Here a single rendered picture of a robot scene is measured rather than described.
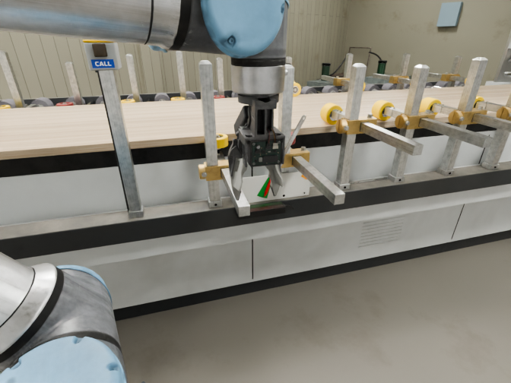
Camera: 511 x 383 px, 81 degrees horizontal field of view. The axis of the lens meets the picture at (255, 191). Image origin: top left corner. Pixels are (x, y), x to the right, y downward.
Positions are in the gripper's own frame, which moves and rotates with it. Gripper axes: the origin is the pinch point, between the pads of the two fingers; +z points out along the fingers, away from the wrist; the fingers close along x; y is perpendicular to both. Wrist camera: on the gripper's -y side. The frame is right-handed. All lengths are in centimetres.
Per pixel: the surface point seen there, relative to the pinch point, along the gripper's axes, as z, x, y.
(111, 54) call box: -25, -29, -35
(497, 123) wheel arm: -1, 97, -31
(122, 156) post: 2.8, -31.7, -36.3
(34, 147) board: 4, -62, -55
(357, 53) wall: 6, 431, -697
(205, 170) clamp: 9.6, -7.9, -36.5
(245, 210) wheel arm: 10.9, 0.1, -10.8
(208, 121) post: -6.1, -5.7, -37.3
